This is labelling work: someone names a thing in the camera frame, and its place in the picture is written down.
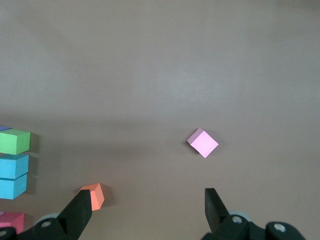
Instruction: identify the light pink foam cube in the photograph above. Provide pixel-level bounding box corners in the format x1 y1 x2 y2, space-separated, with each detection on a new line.
186 127 220 159

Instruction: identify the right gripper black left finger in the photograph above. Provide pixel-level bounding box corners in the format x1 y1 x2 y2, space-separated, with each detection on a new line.
0 189 93 240

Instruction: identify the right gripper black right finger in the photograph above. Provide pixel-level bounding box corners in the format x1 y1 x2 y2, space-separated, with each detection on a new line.
201 187 307 240

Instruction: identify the deep pink foam cube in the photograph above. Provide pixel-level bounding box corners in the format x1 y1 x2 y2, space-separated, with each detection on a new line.
0 211 26 235

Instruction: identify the orange foam cube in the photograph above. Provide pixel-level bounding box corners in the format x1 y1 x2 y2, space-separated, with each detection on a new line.
76 182 105 212

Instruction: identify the green foam cube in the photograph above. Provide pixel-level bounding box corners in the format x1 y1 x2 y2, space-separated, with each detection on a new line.
0 128 31 156

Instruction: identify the cyan foam cube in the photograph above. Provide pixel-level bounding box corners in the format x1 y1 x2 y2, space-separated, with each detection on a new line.
0 153 30 180
0 173 28 201

